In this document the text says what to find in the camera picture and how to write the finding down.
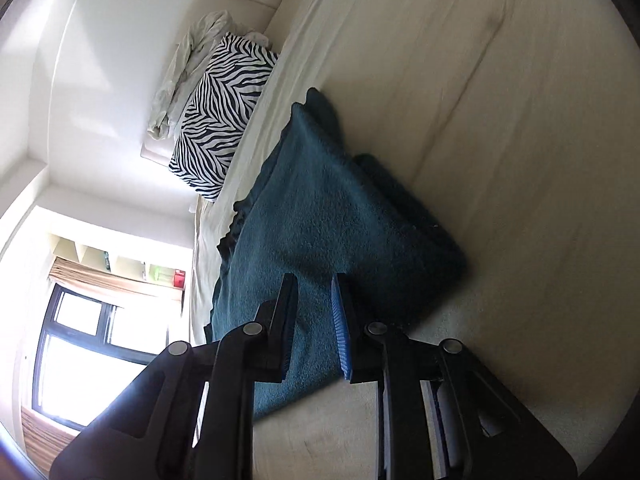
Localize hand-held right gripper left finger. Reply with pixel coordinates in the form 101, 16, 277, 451
50, 272, 301, 480

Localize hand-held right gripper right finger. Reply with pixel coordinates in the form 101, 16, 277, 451
331, 272, 578, 480

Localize teal knit sweater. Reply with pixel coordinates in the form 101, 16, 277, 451
202, 87, 468, 423

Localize black framed window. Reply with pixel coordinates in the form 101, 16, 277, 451
31, 284, 171, 432

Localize zebra print pillow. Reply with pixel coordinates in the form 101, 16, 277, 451
169, 32, 279, 203

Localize bed with cream sheet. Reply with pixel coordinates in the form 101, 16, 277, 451
187, 0, 640, 480

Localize crumpled white duvet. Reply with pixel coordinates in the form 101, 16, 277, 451
146, 10, 271, 141

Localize white wall shelf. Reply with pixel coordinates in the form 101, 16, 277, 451
50, 232, 193, 291

